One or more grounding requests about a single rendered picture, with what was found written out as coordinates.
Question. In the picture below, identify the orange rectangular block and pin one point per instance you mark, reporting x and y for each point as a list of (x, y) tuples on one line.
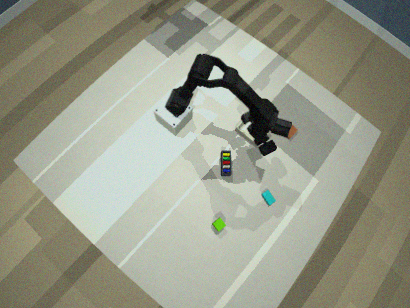
[(292, 131)]

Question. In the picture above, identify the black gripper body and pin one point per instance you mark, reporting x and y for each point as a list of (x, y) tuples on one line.
[(266, 147)]

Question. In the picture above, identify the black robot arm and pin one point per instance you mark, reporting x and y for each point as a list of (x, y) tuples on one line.
[(262, 111)]

